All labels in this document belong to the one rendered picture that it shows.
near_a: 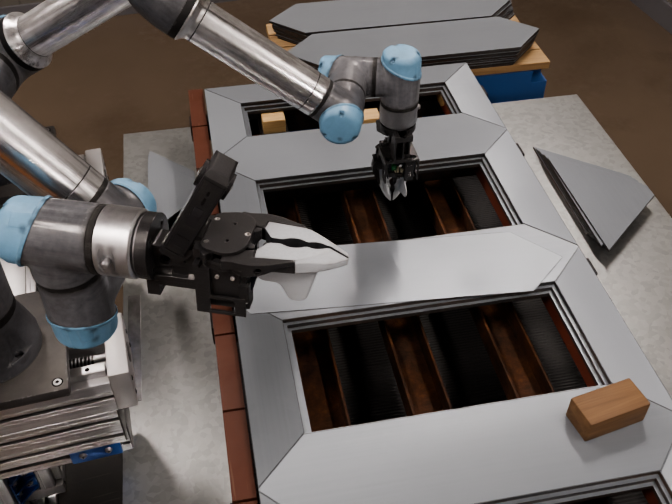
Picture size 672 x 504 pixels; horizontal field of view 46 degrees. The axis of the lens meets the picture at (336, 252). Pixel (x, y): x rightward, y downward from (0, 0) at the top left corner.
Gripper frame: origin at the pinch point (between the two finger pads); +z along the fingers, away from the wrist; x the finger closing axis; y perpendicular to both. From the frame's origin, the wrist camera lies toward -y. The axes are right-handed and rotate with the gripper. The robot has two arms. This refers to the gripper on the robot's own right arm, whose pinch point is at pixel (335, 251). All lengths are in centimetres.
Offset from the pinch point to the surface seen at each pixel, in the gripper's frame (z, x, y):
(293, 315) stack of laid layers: -15, -52, 55
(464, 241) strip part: 17, -78, 52
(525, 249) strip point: 30, -78, 52
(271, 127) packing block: -35, -121, 52
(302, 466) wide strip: -7, -19, 59
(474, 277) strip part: 20, -68, 53
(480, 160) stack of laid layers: 20, -110, 50
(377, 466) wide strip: 5, -21, 59
